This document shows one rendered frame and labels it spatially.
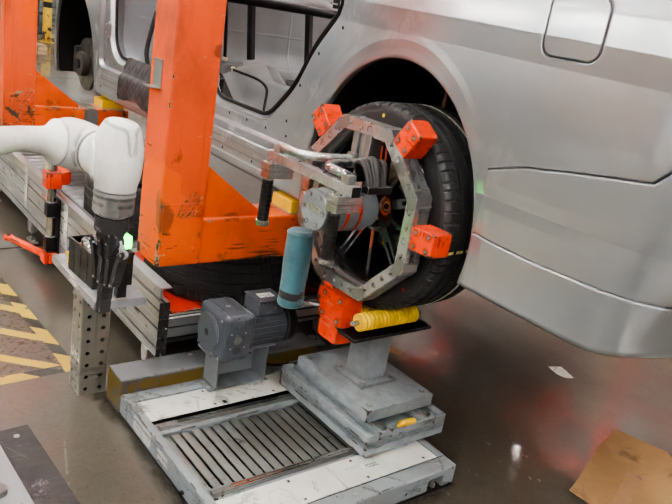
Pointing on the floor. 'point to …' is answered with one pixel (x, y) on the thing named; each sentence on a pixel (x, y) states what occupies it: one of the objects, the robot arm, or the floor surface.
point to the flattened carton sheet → (626, 473)
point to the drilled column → (88, 348)
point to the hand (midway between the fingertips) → (104, 298)
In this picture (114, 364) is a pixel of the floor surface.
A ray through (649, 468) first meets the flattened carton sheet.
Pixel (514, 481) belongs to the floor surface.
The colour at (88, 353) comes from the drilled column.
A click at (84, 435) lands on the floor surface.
